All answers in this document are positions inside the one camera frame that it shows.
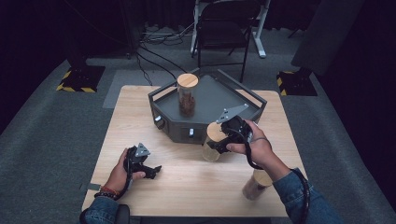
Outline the black padded object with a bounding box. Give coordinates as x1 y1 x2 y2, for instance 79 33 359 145
116 203 131 224

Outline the person's left hand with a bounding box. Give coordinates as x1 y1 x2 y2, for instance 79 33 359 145
103 147 147 193

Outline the person's right hand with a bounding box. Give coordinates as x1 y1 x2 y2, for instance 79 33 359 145
225 119 292 182

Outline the hazard-striped stand base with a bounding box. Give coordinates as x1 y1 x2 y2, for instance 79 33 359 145
55 64 106 93
276 70 318 97

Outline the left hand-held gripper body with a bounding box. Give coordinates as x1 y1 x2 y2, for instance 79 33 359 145
123 142 154 175

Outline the glass jar of red chilies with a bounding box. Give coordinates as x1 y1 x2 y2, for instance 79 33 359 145
242 168 274 202

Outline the dark grey hexagonal rack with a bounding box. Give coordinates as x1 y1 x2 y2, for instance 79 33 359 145
148 68 268 146

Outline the black metal chair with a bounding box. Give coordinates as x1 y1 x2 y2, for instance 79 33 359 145
190 0 271 60

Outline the black beaded bracelet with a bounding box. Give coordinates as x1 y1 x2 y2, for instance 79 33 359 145
93 190 120 202

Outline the glass jar of brown spice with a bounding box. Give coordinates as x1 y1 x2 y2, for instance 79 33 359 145
177 73 200 119

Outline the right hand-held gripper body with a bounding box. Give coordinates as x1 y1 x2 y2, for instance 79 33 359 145
216 103 255 147

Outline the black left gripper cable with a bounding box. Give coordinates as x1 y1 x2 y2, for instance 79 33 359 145
116 152 136 200

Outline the red bracelet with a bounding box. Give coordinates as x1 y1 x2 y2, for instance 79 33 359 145
100 186 120 196

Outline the bundle of floor cables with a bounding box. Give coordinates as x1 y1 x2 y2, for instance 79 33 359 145
135 22 194 87

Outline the grey wrist strap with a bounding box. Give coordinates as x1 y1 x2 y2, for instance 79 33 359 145
250 135 269 145

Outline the black folding chair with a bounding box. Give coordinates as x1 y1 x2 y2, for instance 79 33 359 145
195 0 254 84

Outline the glass jar of bay leaves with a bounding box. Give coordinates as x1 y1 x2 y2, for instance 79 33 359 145
201 121 230 163

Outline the dark grey panel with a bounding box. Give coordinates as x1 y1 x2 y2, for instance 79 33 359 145
290 0 366 77

